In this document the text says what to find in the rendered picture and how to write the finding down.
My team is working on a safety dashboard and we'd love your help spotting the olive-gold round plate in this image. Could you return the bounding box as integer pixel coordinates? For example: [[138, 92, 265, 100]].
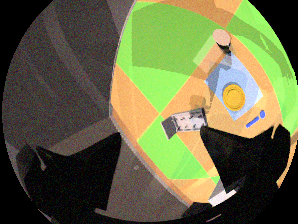
[[222, 84, 245, 111]]

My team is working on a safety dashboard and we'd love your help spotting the beige cylinder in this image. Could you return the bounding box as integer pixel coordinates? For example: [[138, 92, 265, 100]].
[[213, 30, 231, 49]]

